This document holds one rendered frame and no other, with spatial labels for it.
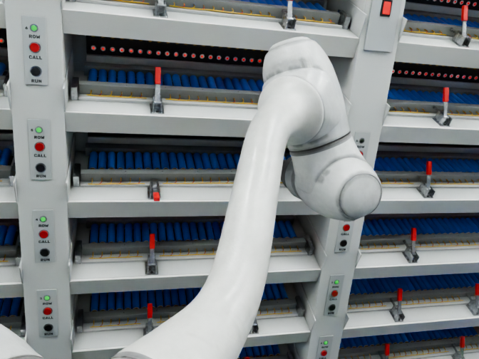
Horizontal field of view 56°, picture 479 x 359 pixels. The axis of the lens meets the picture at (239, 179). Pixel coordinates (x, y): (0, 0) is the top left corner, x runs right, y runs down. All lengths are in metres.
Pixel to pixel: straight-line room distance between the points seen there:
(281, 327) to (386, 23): 0.80
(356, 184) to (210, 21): 0.47
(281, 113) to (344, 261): 0.69
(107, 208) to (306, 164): 0.48
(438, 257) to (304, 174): 0.76
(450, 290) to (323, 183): 0.95
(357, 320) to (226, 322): 0.96
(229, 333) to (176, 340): 0.06
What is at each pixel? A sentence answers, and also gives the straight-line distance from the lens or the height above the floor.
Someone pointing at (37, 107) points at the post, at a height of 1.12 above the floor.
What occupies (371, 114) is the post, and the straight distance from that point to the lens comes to 1.10.
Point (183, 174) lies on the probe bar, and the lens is 1.06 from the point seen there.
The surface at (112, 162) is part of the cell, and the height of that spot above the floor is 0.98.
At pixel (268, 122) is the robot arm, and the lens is 0.58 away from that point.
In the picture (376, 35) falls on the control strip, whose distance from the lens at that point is 1.07.
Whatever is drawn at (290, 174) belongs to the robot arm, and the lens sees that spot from 0.82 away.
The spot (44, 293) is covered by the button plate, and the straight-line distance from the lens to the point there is 1.11.
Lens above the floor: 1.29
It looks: 18 degrees down
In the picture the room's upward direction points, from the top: 5 degrees clockwise
